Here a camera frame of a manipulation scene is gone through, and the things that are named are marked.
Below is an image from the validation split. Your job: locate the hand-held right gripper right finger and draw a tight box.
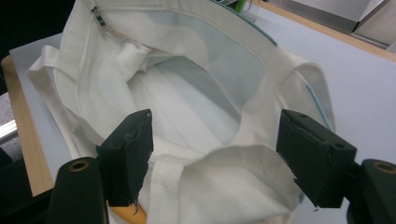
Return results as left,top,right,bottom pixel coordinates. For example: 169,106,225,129
276,108,359,209

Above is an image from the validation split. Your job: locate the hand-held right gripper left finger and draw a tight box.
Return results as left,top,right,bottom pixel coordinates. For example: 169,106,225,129
95,108,154,208

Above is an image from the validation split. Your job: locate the white tote bag orange teal print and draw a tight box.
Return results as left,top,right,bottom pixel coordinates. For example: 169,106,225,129
26,0,338,224

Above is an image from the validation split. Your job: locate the green snack packet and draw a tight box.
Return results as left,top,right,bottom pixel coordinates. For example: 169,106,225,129
233,0,248,14

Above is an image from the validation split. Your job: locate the aluminium rail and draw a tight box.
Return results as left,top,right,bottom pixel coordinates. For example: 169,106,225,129
0,119,19,143

